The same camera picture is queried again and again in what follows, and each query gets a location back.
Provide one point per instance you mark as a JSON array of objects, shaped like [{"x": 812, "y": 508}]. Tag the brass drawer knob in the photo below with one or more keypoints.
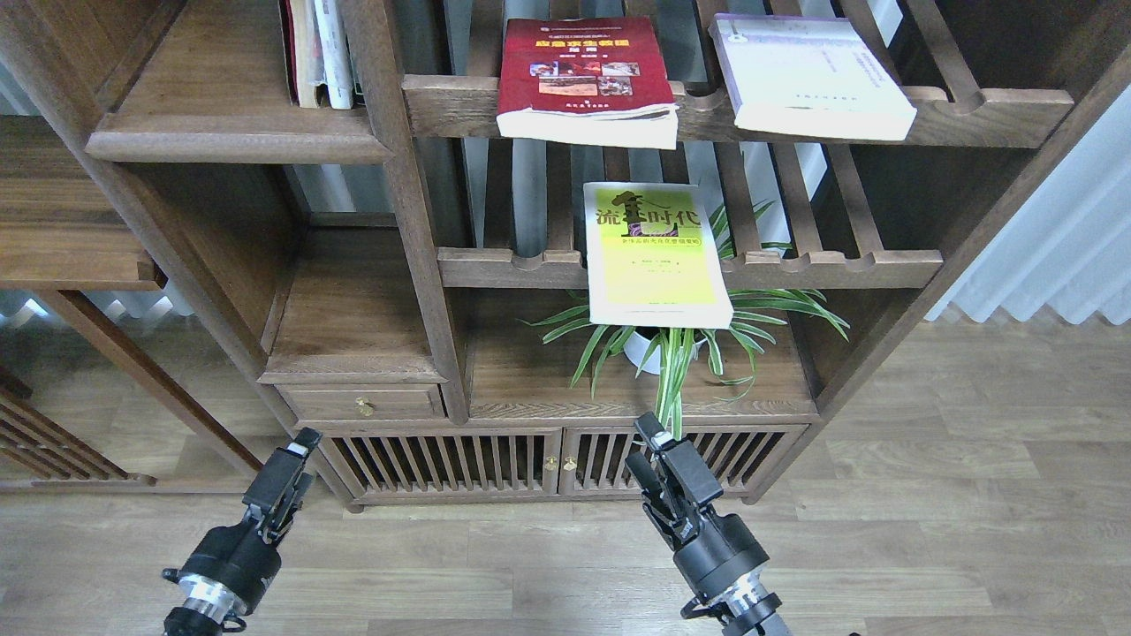
[{"x": 364, "y": 408}]

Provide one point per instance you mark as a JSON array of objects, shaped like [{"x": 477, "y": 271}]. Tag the red cover book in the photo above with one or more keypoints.
[{"x": 595, "y": 81}]

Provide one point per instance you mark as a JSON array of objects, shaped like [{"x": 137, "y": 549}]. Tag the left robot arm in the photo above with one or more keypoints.
[{"x": 193, "y": 617}]

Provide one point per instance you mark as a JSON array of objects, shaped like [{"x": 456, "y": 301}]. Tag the white lavender book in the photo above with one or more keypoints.
[{"x": 813, "y": 77}]

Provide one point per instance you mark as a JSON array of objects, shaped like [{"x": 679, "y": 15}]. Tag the white curtain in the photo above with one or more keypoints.
[{"x": 1068, "y": 247}]

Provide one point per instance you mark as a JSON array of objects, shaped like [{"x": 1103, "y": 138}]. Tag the dark wooden bookshelf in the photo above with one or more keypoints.
[{"x": 375, "y": 253}]

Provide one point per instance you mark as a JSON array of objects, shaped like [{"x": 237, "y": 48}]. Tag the white upright book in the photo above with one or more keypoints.
[{"x": 338, "y": 76}]

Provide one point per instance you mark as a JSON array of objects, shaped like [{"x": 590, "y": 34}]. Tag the green spider plant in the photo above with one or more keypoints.
[{"x": 732, "y": 353}]

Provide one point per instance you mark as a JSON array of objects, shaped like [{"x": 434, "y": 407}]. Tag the white plant pot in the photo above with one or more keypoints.
[{"x": 638, "y": 349}]

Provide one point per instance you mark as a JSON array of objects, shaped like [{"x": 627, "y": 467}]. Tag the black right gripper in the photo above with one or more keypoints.
[{"x": 675, "y": 485}]

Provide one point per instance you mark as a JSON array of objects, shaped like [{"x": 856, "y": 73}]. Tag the yellow green cover book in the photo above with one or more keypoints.
[{"x": 651, "y": 257}]

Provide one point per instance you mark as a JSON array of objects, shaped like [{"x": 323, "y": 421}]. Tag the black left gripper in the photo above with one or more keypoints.
[{"x": 232, "y": 567}]

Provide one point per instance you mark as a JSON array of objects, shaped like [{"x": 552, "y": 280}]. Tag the beige upright book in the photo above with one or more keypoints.
[{"x": 310, "y": 78}]

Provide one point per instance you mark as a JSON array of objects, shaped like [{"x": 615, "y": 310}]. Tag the dark red upright book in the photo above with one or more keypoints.
[{"x": 287, "y": 30}]

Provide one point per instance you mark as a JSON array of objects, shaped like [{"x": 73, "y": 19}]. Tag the wooden slatted rack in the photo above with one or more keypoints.
[{"x": 53, "y": 456}]

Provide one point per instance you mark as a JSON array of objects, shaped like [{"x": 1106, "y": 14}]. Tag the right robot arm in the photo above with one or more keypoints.
[{"x": 745, "y": 608}]

